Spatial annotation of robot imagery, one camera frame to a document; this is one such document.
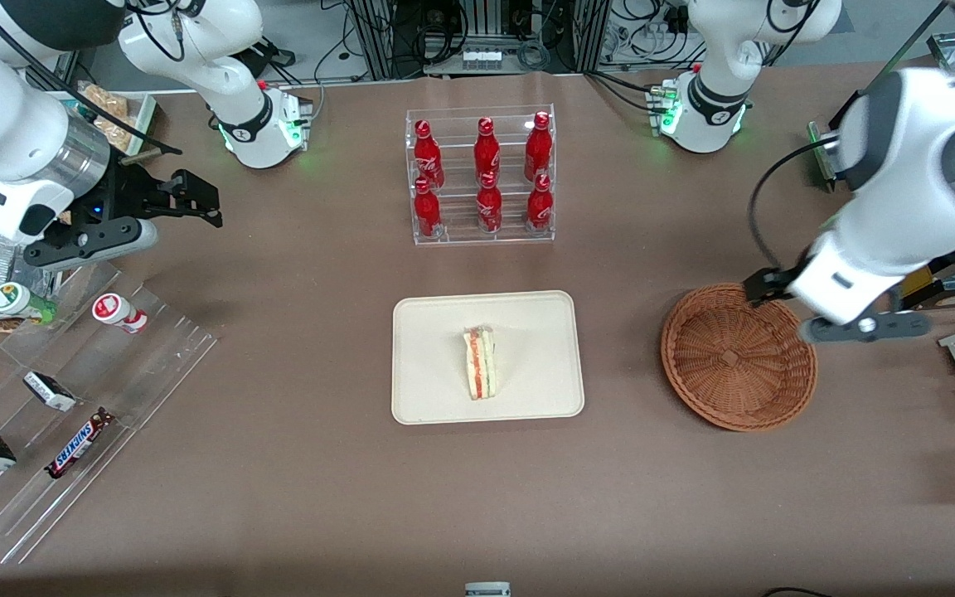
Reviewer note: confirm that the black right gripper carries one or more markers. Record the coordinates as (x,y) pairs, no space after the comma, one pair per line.
(128,193)

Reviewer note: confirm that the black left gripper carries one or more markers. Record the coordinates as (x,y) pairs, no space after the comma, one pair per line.
(763,286)

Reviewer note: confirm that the triangular sandwich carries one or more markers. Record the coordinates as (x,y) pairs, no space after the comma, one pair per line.
(480,365)

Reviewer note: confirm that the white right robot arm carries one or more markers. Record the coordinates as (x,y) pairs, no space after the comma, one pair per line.
(5,124)

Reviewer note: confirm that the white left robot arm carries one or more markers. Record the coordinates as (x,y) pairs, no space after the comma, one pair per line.
(917,157)

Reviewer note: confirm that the brown wicker basket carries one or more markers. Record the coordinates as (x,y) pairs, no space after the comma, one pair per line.
(734,361)

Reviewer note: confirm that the clear tray with bread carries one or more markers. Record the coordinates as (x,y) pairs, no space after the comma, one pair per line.
(113,112)

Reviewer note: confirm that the beige rectangular plastic tray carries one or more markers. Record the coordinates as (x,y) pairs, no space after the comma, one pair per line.
(428,356)

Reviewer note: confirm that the red white yogurt drink bottle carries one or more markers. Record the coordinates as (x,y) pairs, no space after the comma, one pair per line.
(117,311)

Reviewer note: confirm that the green edged metal plate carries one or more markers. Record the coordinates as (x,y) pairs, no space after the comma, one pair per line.
(819,157)

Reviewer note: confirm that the clear acrylic stepped display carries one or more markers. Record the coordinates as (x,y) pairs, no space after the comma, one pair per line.
(154,356)

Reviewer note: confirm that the silver foil container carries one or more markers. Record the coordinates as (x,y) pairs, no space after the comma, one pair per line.
(5,261)

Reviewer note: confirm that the green white drink bottle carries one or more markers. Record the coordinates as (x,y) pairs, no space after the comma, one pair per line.
(17,300)

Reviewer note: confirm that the red Coca-Cola bottle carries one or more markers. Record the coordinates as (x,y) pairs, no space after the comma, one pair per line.
(489,209)
(427,214)
(539,207)
(427,157)
(538,149)
(487,153)

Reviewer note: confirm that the Snickers chocolate bar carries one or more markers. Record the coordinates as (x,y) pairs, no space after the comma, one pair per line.
(79,444)

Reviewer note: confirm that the clear acrylic bottle rack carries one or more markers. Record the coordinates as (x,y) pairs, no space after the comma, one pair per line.
(461,232)

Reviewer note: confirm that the white power strip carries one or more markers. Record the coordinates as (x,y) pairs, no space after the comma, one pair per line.
(482,60)

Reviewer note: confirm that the white grey small device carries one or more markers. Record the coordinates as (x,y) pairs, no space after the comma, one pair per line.
(487,589)

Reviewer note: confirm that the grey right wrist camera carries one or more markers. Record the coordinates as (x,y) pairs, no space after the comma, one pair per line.
(96,240)

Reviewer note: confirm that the aluminium profile frame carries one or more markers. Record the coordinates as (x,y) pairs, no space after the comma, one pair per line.
(378,33)

